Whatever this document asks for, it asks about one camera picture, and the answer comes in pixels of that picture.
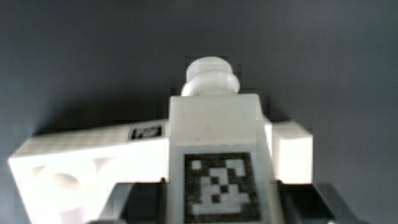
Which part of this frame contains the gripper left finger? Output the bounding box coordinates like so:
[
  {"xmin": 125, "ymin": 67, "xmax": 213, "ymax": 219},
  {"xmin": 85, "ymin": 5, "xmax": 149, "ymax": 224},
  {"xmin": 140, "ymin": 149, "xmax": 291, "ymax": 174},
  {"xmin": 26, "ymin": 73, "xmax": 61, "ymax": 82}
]
[{"xmin": 86, "ymin": 179, "xmax": 166, "ymax": 224}]

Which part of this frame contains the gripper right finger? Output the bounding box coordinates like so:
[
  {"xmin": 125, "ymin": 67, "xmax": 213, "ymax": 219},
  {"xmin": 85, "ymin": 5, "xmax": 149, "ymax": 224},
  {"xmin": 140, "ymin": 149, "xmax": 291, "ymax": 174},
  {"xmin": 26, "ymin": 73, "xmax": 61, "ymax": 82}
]
[{"xmin": 276, "ymin": 181, "xmax": 367, "ymax": 224}]

